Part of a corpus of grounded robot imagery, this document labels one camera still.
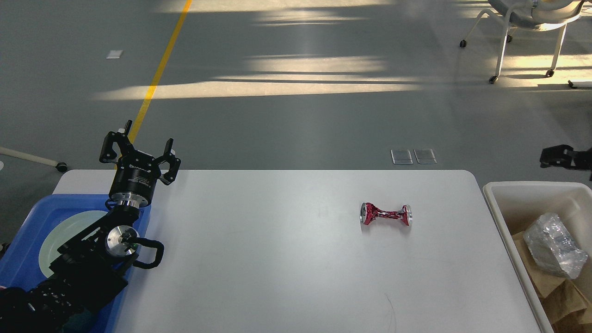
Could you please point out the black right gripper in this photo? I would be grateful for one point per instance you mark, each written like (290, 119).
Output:
(563, 156)

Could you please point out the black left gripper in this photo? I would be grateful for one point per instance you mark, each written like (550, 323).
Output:
(136, 174)

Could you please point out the pale green plate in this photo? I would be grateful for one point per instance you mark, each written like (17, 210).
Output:
(63, 232)

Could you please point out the brown paper bag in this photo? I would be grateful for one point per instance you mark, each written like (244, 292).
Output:
(568, 306)
(543, 282)

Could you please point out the dark green mug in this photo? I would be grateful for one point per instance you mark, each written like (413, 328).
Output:
(81, 322)

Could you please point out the red candy wrapper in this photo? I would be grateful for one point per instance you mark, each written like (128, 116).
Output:
(370, 212)

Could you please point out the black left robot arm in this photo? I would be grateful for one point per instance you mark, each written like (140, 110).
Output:
(89, 271)

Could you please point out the white plastic bin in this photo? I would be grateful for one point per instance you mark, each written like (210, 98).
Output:
(516, 204)

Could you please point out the white chair at left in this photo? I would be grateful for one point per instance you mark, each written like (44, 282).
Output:
(62, 167)

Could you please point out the metal floor socket plates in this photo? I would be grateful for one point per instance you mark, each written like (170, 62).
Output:
(415, 156)

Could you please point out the white chair on casters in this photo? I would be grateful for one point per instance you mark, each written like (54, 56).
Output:
(529, 15)

